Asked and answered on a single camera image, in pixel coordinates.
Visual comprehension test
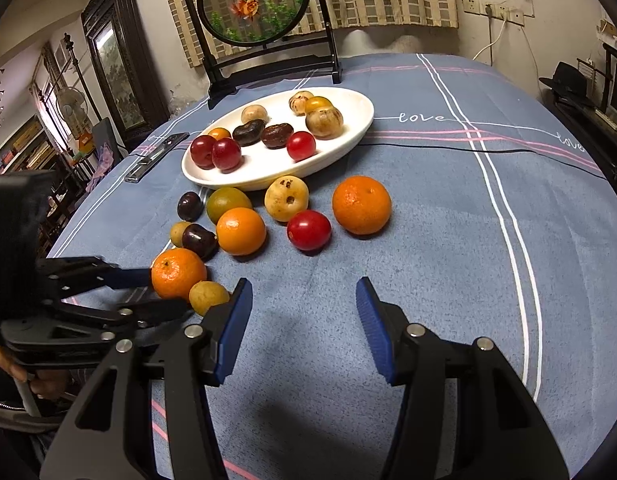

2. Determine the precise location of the white oval plate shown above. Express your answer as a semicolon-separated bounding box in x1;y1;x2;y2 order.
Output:
180;86;374;191

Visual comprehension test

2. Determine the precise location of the black hat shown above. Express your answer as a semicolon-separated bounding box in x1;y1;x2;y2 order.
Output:
538;62;595;108

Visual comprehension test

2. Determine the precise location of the dark round plum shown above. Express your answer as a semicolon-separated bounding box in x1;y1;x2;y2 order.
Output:
177;192;204;222

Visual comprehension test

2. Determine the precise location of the small yellow-brown fruit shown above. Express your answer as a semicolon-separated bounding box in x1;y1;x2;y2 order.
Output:
189;281;230;316

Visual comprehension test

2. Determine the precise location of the red tomato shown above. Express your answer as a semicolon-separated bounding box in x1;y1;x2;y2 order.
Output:
287;210;332;252
286;131;317;162

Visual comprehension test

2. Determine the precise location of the dark framed painting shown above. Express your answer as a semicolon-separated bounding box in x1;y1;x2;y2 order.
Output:
81;0;168;151

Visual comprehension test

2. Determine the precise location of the round goldfish screen stand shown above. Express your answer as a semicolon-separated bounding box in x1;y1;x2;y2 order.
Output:
184;0;343;108

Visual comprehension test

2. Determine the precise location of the large tan round fruit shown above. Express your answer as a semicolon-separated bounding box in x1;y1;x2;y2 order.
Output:
305;106;344;139

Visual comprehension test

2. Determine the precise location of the yellow spotted fruit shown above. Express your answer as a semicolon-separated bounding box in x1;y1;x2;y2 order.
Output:
264;176;309;223

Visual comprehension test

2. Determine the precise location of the small yellow fruit hidden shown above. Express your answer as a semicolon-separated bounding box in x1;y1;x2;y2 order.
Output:
170;221;190;247

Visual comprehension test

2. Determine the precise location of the wall power strip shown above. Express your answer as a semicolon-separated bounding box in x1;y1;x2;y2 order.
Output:
461;0;525;26

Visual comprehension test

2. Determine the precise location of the small orange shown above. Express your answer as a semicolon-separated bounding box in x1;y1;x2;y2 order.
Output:
206;127;231;141

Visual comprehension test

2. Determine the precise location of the large mandarin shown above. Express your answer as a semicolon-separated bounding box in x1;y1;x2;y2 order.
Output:
151;248;208;300
331;176;392;236

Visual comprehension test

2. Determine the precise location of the yellow-orange fruit front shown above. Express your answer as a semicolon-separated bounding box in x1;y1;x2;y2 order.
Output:
304;96;333;116

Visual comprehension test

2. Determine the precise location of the dark heart-shaped plum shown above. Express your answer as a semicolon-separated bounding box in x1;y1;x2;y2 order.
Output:
182;223;218;262

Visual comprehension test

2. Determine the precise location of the orange round fruit middle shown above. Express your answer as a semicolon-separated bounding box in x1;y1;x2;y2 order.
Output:
216;207;267;257

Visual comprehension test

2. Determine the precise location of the blue striped tablecloth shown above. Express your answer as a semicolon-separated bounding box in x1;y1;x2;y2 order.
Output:
48;52;617;480

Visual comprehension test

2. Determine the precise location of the green-yellow fruit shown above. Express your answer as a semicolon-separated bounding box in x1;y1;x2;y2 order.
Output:
206;186;252;224

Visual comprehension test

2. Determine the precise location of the person's left hand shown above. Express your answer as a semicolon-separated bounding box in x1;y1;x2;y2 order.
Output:
0;347;70;400

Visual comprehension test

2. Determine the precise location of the standing fan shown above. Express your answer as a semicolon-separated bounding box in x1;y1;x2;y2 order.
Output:
54;87;92;139

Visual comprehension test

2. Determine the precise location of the dark water chestnut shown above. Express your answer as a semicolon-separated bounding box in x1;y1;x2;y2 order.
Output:
231;119;266;146

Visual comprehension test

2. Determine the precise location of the black smartphone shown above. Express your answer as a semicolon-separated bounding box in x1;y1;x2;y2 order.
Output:
124;132;190;183

